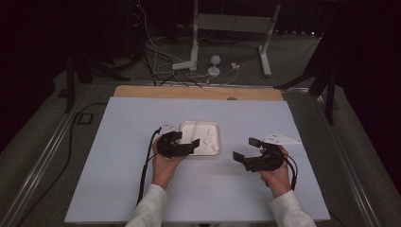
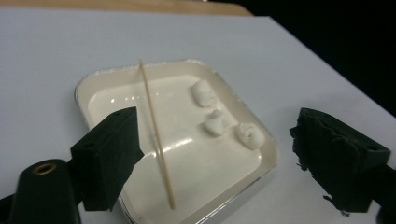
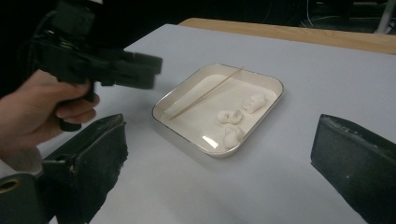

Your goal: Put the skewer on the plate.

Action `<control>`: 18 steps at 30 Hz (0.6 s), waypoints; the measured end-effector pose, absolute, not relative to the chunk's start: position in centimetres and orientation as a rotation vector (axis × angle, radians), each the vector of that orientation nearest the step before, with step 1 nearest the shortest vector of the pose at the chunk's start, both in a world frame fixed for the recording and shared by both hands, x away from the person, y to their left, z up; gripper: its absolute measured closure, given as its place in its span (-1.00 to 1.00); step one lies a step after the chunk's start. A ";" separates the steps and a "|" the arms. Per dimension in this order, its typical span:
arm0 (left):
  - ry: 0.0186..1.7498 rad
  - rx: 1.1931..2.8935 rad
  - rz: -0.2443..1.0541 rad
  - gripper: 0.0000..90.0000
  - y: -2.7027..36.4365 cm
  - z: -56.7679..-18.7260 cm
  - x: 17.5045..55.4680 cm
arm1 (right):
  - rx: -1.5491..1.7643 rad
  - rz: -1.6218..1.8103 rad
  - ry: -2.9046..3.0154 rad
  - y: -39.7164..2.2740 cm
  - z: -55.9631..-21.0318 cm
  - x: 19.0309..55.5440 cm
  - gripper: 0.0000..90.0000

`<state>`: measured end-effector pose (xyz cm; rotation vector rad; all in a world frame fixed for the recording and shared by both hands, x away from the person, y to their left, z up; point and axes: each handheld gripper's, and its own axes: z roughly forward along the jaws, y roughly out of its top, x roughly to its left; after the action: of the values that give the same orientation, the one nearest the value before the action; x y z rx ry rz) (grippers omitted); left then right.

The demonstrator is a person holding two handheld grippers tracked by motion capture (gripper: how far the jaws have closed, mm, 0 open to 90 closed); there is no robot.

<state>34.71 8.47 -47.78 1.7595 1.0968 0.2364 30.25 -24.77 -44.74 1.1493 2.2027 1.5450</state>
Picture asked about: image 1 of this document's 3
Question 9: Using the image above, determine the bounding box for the black square frame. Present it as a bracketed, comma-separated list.
[76, 112, 95, 126]

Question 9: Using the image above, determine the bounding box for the person's left hand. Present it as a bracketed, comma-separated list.
[151, 138, 187, 190]

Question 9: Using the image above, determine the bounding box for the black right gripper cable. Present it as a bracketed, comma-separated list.
[282, 150, 299, 192]

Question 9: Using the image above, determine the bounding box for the black tripod stand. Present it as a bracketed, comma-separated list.
[64, 46, 131, 114]
[273, 31, 340, 126]

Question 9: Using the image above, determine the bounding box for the person's right hand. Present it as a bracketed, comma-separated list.
[258, 145, 293, 199]

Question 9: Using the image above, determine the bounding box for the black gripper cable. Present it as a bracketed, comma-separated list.
[135, 127, 163, 206]
[282, 150, 299, 192]

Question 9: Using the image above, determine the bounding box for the long black floor cable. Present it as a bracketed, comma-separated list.
[18, 102, 108, 221]

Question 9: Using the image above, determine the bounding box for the white round device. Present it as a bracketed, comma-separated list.
[207, 54, 221, 78]

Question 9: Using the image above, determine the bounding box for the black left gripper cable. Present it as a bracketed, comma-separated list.
[135, 127, 163, 206]

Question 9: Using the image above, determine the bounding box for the white rectangular tray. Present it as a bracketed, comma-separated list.
[179, 120, 221, 157]

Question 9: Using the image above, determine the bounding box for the aluminium floor rail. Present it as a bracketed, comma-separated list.
[315, 94, 379, 227]
[0, 83, 93, 227]

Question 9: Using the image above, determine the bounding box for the white metal stand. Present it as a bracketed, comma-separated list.
[189, 0, 282, 78]

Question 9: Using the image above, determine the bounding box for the thin wooden skewer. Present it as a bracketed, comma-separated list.
[189, 121, 200, 145]

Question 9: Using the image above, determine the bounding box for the pale blue table sheet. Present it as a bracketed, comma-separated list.
[64, 96, 331, 224]

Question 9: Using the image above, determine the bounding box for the white hanging cable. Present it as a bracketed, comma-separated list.
[137, 0, 183, 75]

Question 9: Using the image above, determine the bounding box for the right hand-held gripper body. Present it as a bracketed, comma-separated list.
[244, 131, 303, 173]

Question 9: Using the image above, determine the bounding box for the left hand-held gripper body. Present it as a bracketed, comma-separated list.
[156, 122, 187, 160]

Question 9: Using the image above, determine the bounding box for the white power strip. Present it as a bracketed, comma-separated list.
[171, 61, 197, 71]

